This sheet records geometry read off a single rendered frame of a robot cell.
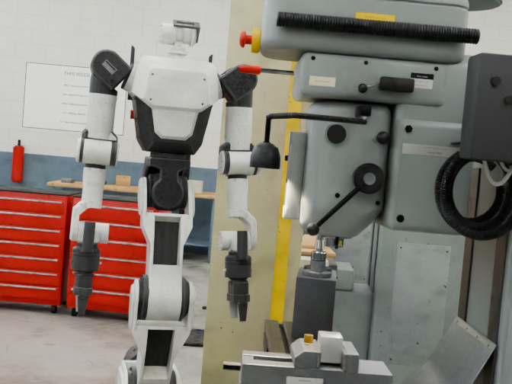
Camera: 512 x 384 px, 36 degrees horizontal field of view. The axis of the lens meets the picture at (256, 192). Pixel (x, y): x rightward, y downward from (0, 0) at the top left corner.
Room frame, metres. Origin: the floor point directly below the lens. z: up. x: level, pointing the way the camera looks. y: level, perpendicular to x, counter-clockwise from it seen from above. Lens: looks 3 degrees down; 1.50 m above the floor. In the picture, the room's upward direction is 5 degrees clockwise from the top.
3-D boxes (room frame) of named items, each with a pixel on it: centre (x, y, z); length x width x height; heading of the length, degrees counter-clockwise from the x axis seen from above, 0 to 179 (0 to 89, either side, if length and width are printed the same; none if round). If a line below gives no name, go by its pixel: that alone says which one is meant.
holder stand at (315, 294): (2.43, -0.21, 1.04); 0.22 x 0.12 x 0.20; 174
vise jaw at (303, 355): (1.82, -0.15, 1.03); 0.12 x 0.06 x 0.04; 2
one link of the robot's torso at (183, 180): (2.58, 0.30, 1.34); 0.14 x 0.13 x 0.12; 104
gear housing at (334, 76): (1.90, -0.24, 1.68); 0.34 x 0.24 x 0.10; 92
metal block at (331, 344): (1.82, -0.20, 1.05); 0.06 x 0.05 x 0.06; 2
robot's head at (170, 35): (2.55, 0.30, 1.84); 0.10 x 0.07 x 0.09; 104
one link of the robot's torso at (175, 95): (2.61, 0.31, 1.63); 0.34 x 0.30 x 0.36; 104
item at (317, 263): (2.38, -0.21, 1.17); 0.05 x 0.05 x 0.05
